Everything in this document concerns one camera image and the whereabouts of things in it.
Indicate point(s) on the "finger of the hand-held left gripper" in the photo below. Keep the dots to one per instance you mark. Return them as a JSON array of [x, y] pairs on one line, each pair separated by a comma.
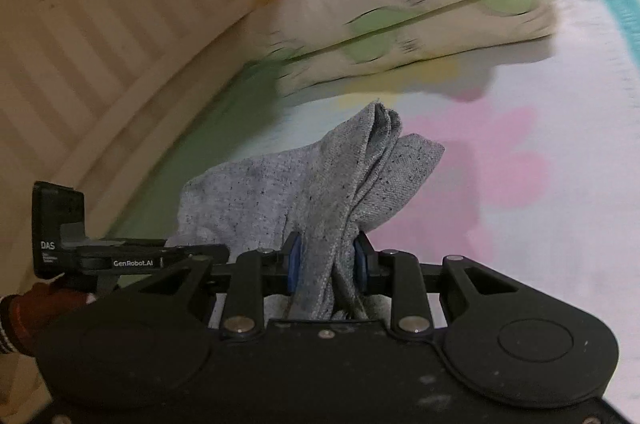
[[200, 251]]

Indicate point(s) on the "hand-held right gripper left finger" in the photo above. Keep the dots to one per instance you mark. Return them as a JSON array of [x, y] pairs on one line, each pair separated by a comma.
[[295, 264]]

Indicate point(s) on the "pastel floral bed sheet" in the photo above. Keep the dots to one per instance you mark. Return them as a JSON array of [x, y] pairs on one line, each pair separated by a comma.
[[525, 153]]

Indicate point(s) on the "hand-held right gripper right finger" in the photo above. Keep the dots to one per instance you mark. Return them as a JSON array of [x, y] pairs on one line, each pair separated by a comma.
[[359, 261]]

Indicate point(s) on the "person's left hand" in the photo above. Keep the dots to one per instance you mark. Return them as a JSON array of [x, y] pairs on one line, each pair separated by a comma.
[[55, 309]]

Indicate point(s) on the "beige wooden bed headboard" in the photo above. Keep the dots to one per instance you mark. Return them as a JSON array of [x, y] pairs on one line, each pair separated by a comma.
[[100, 28]]

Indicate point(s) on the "grey pants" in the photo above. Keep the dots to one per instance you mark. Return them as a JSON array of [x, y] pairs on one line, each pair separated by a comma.
[[300, 184]]

